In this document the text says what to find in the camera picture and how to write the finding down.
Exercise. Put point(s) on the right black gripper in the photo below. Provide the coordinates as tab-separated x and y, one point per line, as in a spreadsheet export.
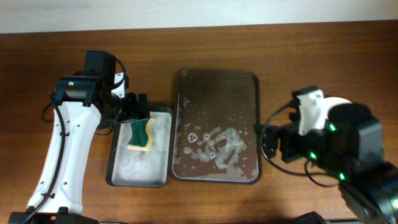
286	131

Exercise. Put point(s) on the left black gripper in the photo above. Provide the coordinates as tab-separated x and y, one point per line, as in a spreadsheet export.
134	110

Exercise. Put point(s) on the green yellow sponge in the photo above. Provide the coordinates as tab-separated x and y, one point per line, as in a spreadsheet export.
141	137

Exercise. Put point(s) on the white plate top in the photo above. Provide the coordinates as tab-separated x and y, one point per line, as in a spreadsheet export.
330	102

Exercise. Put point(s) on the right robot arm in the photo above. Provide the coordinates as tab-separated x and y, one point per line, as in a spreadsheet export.
348	149

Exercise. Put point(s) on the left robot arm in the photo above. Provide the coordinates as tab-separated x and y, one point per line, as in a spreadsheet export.
82	105

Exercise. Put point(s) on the small soapy metal tray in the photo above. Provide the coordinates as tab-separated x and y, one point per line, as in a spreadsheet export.
141	166

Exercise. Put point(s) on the large brown tray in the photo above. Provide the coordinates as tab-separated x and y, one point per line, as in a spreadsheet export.
214	123

